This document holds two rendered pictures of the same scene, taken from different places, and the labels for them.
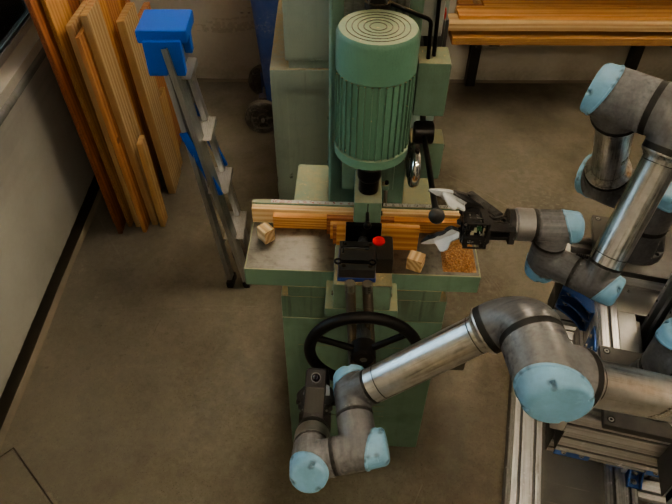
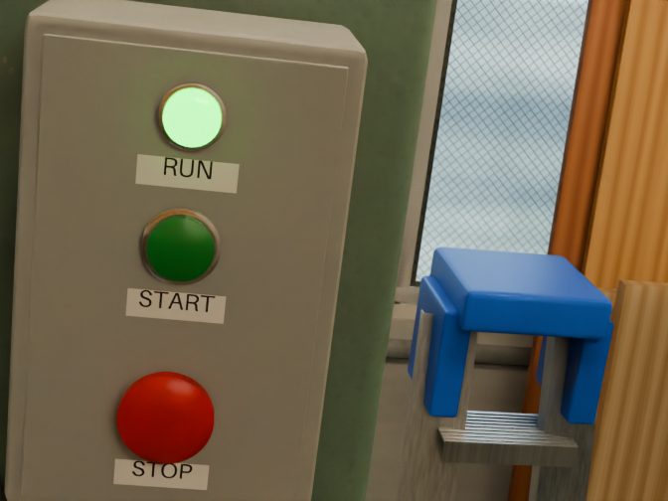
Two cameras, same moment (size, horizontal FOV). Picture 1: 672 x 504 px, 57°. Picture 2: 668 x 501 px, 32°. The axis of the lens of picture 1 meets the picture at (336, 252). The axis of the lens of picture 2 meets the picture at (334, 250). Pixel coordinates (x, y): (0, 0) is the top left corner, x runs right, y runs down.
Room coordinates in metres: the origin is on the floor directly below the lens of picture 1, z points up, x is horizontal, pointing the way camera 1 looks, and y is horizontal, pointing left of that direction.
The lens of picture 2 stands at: (1.54, -0.60, 1.52)
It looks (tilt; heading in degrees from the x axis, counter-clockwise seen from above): 17 degrees down; 82
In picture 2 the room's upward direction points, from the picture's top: 7 degrees clockwise
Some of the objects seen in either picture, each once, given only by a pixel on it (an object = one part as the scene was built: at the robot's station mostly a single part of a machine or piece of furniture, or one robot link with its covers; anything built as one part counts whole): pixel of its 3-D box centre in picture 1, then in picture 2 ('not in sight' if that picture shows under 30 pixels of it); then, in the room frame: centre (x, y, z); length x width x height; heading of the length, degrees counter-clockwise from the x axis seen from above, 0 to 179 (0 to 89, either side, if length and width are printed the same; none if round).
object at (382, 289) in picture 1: (362, 277); not in sight; (1.03, -0.07, 0.92); 0.15 x 0.13 x 0.09; 88
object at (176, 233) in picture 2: not in sight; (180, 249); (1.54, -0.26, 1.42); 0.02 x 0.01 x 0.02; 178
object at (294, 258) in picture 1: (361, 264); not in sight; (1.12, -0.07, 0.87); 0.61 x 0.30 x 0.06; 88
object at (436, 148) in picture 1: (424, 153); not in sight; (1.41, -0.24, 1.02); 0.09 x 0.07 x 0.12; 88
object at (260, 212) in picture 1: (363, 216); not in sight; (1.25, -0.07, 0.93); 0.60 x 0.02 x 0.05; 88
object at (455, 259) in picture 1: (458, 251); not in sight; (1.13, -0.32, 0.91); 0.12 x 0.09 x 0.03; 178
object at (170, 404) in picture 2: not in sight; (165, 417); (1.54, -0.27, 1.36); 0.03 x 0.01 x 0.03; 178
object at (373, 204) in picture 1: (368, 197); not in sight; (1.25, -0.08, 0.99); 0.14 x 0.07 x 0.09; 178
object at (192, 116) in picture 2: not in sight; (192, 117); (1.54, -0.26, 1.46); 0.02 x 0.01 x 0.02; 178
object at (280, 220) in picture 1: (389, 224); not in sight; (1.22, -0.14, 0.92); 0.62 x 0.02 x 0.04; 88
